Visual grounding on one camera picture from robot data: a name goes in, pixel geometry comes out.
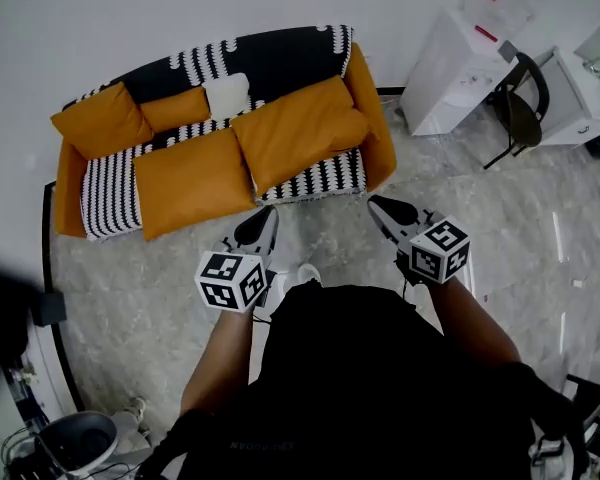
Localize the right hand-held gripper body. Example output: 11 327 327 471
394 210 472 287

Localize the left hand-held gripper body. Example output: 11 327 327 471
193 237 274 314

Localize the large orange cushion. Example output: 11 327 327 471
133 127 258 242
49 81 155 162

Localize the orange cushion with black zipper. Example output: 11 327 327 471
229 74 371 198

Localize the small white cushion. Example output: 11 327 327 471
201 71 252 122

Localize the small orange cushion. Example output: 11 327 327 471
138 86 213 134

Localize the person's right forearm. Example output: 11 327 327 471
424 275 522 369

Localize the person's left forearm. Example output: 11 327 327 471
179 307 255 417

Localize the person's right white shoe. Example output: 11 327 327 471
285 262 323 292

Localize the orange sofa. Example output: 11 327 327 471
53 23 399 243

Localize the white water dispenser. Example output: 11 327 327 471
398 7 519 137

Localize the black chair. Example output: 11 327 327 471
482 51 551 171

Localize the person's black shirt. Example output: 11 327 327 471
134 282 591 480

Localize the black box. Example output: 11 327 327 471
29 291 68 328

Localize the black floor trim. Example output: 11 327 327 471
40 181 86 412

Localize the white cabinet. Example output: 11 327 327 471
539 45 600 147

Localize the grey white headset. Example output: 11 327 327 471
33 410 120 477

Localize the white strap with buckle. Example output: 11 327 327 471
527 435 581 480

